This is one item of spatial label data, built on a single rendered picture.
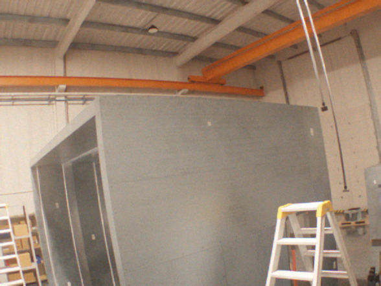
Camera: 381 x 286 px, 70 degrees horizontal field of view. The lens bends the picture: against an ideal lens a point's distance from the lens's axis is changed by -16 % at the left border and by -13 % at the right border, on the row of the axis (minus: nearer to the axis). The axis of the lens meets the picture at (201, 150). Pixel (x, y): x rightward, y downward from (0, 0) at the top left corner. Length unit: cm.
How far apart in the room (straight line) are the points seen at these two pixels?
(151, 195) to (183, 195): 25
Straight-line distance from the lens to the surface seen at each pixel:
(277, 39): 1125
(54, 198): 536
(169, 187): 212
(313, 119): 363
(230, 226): 246
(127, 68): 1233
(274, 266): 222
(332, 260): 385
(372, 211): 900
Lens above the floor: 263
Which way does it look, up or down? 4 degrees up
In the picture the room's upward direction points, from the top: 8 degrees counter-clockwise
